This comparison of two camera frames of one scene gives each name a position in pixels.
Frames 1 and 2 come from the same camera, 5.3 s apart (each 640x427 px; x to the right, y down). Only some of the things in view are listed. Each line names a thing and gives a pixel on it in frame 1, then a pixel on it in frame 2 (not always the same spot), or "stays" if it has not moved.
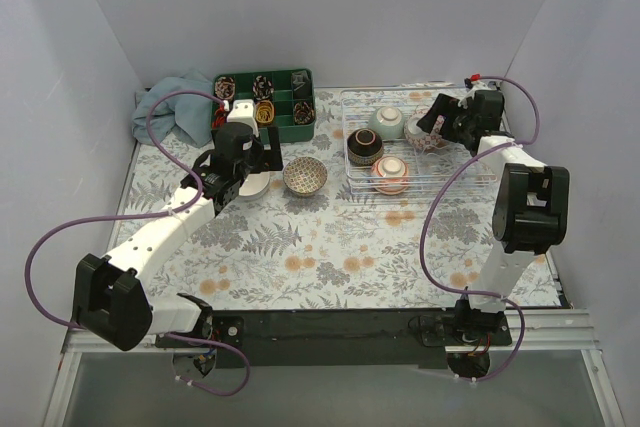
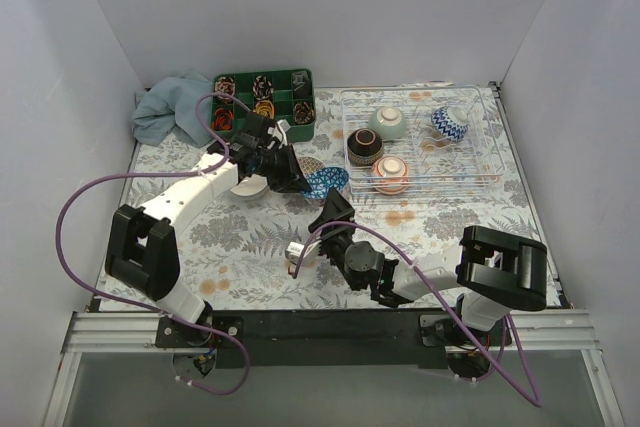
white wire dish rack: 384,152 stays
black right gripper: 451,120 -> 329,229
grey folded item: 299,79 stays
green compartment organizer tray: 283,99 stays
